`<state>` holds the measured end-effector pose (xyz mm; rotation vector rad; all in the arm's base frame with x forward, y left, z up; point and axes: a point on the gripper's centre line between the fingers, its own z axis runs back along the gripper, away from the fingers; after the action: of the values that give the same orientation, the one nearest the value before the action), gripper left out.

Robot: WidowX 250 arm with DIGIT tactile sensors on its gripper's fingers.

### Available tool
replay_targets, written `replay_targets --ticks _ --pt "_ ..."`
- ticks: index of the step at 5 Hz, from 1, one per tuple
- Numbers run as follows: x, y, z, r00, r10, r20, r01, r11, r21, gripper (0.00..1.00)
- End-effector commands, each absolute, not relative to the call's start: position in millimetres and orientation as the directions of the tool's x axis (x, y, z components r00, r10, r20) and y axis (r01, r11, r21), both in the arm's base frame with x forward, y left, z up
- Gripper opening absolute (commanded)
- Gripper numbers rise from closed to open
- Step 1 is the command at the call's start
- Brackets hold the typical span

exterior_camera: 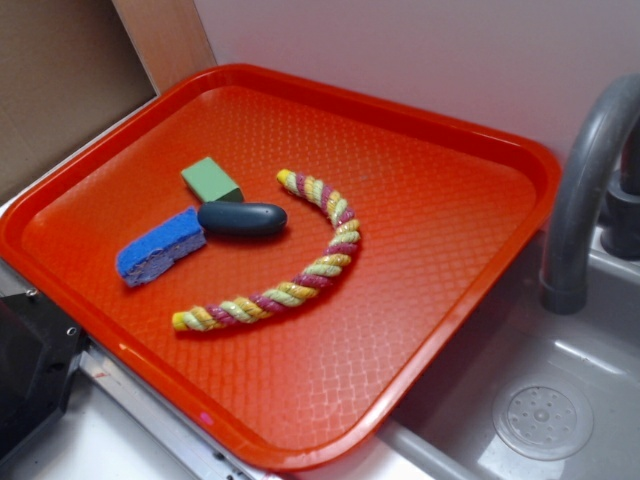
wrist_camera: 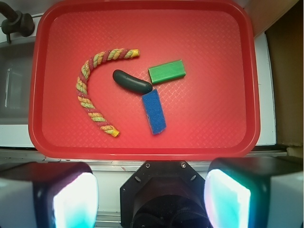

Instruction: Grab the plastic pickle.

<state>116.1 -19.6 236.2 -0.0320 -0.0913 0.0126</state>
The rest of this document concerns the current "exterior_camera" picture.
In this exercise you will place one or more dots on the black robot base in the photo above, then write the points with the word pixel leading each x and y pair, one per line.
pixel 40 352

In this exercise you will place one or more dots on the dark green plastic pickle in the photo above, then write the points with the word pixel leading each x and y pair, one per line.
pixel 242 219

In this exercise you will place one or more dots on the orange plastic tray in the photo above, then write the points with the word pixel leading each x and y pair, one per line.
pixel 444 207

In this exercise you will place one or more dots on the green rectangular block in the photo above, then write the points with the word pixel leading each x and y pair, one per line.
pixel 209 182

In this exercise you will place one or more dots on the blue sponge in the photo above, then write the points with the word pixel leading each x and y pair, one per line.
pixel 151 255

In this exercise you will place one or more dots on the grey toy faucet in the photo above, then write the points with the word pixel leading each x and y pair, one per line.
pixel 580 200

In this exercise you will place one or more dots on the light wooden board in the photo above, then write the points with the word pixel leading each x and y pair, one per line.
pixel 168 37

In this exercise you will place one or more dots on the grey toy sink basin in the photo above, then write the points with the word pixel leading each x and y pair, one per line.
pixel 444 424

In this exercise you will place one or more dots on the sink drain strainer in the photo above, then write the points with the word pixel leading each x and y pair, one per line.
pixel 541 420

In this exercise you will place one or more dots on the brown cardboard panel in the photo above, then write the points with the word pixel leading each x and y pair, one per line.
pixel 68 72

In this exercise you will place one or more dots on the multicolour twisted rope toy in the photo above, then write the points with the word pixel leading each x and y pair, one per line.
pixel 307 284

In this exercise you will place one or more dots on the black faucet handle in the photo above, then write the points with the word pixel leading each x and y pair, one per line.
pixel 620 237

